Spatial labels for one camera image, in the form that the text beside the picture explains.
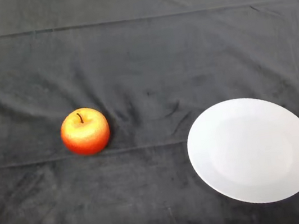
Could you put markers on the white round plate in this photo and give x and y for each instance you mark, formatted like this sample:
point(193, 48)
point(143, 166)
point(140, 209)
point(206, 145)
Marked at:
point(252, 151)

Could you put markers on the black cloth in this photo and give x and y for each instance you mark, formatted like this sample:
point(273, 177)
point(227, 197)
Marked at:
point(140, 56)

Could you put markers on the red yellow apple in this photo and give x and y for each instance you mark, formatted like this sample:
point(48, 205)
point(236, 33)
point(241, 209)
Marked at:
point(85, 136)

